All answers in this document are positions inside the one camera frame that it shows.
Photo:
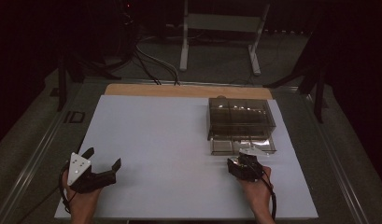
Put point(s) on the person's left hand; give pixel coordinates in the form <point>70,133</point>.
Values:
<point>82,202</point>

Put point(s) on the grey metal stand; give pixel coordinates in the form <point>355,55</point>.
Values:
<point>223,22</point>

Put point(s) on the dark equipment with red light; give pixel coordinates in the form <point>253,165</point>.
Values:
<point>128,18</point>

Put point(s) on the aluminium floor rail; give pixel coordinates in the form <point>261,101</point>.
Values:
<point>39,154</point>
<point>335,161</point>

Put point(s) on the smoky transparent drawer organizer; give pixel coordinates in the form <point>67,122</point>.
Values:
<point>238,115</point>

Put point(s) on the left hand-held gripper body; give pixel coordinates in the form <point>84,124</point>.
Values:
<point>78,166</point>

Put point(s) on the white table mat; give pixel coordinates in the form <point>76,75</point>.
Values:
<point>163,140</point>

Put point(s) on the person's right hand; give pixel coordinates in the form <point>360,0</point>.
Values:
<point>255,191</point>

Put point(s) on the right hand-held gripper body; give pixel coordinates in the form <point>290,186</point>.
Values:
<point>244,169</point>

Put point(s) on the black tripod stand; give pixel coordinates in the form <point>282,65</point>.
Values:
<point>319,93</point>
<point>61,87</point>

